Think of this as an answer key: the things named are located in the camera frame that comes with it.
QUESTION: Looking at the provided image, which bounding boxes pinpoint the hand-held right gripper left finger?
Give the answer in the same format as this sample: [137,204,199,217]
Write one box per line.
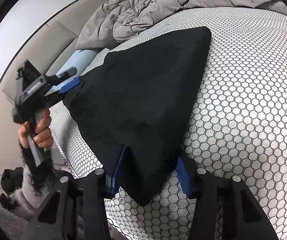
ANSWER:
[27,145,126,240]

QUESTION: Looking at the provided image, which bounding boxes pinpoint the person's left forearm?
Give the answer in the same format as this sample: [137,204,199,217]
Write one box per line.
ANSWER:
[0,142,66,215]

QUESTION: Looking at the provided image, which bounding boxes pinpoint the honeycomb patterned mattress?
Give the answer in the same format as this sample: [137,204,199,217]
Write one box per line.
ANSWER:
[50,6,287,240]

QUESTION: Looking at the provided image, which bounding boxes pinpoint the black pants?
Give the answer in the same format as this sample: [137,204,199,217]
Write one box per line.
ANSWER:
[70,26,212,207]

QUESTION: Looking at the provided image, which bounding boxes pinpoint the person's left hand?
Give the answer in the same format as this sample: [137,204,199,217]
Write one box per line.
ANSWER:
[18,109,53,153]

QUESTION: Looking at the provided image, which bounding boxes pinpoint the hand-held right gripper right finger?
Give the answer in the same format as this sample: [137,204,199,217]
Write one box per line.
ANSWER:
[176,144,271,240]

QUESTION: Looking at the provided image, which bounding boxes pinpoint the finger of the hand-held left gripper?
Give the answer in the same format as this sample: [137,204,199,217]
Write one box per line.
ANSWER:
[45,77,81,106]
[56,66,77,80]

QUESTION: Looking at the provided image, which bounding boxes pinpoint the beige padded headboard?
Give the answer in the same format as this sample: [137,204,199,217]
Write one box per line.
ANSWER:
[0,0,116,178]

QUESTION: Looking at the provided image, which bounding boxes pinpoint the light blue pillow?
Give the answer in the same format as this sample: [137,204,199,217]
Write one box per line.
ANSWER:
[56,49,101,93]

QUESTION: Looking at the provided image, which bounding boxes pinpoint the grey quilted comforter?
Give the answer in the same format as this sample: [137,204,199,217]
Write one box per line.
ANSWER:
[75,0,287,50]

